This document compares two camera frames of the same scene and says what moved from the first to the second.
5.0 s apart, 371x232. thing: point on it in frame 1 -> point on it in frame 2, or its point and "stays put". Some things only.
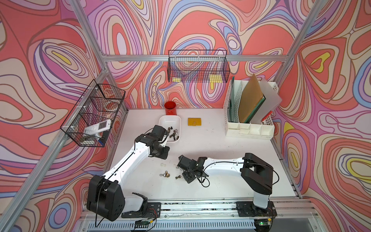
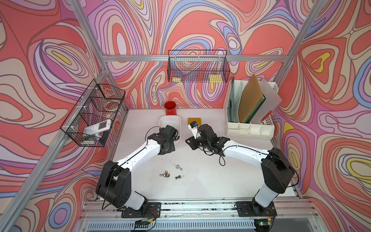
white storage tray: x=172 y=123 stays put
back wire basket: x=198 y=66 stays put
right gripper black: x=186 y=177 -> x=192 y=141
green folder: x=231 y=108 stays put
